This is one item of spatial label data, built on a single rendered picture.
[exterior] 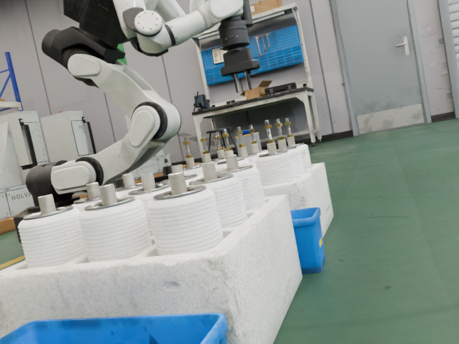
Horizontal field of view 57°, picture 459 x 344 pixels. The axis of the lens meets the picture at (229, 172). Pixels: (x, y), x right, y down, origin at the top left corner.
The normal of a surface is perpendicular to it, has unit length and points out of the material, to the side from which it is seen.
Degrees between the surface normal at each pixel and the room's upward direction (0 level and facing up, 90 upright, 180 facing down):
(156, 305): 90
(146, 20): 71
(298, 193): 90
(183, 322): 88
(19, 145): 90
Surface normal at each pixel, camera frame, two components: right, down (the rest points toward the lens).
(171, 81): -0.32, 0.14
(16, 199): 0.92, -0.15
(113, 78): -0.04, 0.47
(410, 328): -0.19, -0.98
